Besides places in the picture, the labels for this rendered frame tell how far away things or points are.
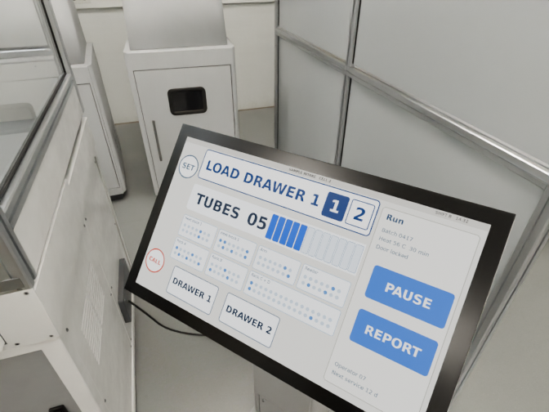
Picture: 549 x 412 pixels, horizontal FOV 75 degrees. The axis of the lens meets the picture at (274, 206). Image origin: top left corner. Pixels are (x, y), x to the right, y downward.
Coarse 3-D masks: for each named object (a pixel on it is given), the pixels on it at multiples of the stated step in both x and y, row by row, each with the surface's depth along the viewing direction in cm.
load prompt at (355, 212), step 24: (216, 168) 59; (240, 168) 57; (264, 168) 56; (240, 192) 57; (264, 192) 55; (288, 192) 53; (312, 192) 52; (336, 192) 51; (312, 216) 51; (336, 216) 50; (360, 216) 49
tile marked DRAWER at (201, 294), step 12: (180, 276) 59; (192, 276) 58; (168, 288) 59; (180, 288) 59; (192, 288) 58; (204, 288) 57; (216, 288) 56; (192, 300) 57; (204, 300) 56; (204, 312) 56
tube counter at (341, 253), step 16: (256, 208) 55; (256, 224) 55; (272, 224) 54; (288, 224) 53; (304, 224) 52; (272, 240) 53; (288, 240) 52; (304, 240) 51; (320, 240) 50; (336, 240) 50; (352, 240) 49; (320, 256) 50; (336, 256) 49; (352, 256) 48; (352, 272) 48
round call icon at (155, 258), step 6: (150, 246) 62; (150, 252) 62; (156, 252) 62; (162, 252) 61; (150, 258) 62; (156, 258) 61; (162, 258) 61; (144, 264) 62; (150, 264) 62; (156, 264) 61; (162, 264) 61; (150, 270) 61; (156, 270) 61; (162, 270) 60
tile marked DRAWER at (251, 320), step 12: (228, 300) 55; (240, 300) 54; (228, 312) 54; (240, 312) 54; (252, 312) 53; (264, 312) 52; (228, 324) 54; (240, 324) 53; (252, 324) 53; (264, 324) 52; (276, 324) 51; (252, 336) 52; (264, 336) 52
